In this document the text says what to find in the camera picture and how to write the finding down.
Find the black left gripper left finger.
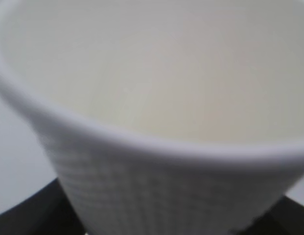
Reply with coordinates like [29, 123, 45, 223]
[0, 179, 86, 235]

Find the white paper coffee cup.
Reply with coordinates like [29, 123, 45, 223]
[0, 0, 304, 235]

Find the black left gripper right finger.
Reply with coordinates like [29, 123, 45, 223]
[230, 171, 304, 235]

